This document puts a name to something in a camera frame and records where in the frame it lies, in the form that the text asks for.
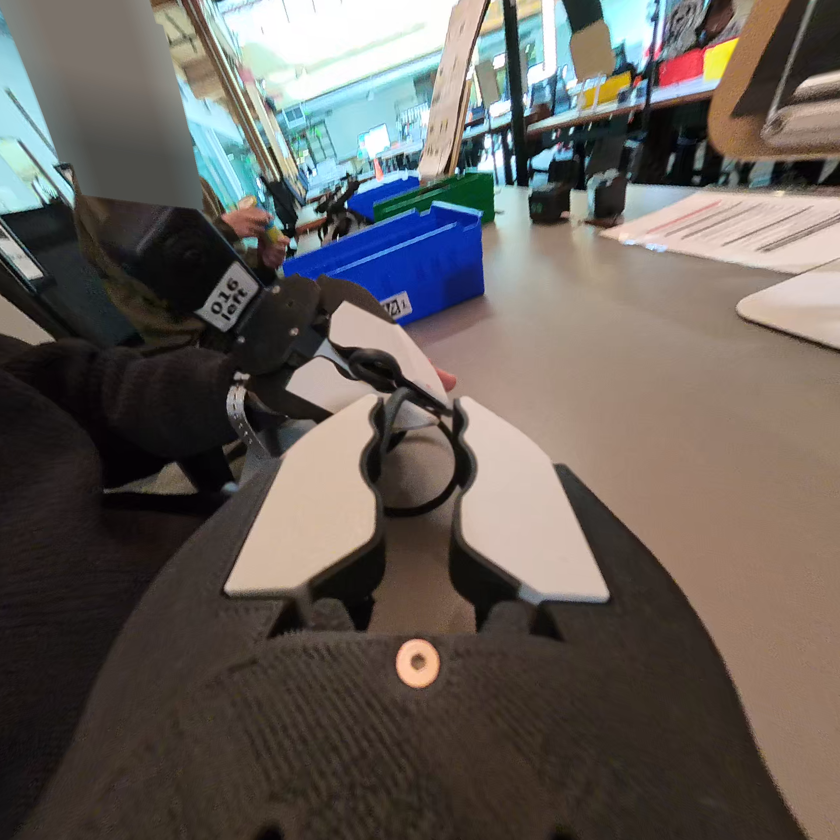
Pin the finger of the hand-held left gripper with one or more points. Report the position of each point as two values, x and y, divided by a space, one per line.
335 387
387 344

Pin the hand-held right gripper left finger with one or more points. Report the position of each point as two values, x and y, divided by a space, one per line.
302 519

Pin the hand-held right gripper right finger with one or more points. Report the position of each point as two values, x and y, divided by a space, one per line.
532 519

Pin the person's left forearm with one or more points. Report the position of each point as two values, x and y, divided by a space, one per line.
92 525

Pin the person's left hand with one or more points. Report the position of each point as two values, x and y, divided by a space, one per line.
444 381

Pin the blue bin with sticker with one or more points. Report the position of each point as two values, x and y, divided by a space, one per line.
407 269

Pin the metal wristwatch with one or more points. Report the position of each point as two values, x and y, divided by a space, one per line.
243 414

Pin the plain blue bin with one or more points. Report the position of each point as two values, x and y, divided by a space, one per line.
381 197

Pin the green storage bin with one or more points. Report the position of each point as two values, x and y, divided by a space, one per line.
446 194

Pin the black device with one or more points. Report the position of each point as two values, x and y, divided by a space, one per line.
607 194
549 204

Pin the brown cardboard board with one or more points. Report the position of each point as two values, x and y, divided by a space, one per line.
453 85

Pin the black metal pole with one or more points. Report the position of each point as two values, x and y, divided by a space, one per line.
515 92

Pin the small yellow bin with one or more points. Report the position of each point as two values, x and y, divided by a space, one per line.
607 89
719 59

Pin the white stand base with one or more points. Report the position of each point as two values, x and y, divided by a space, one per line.
801 309

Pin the printed paper sheets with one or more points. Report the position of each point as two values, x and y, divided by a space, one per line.
735 230

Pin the red bin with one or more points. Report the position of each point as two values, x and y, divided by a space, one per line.
683 66

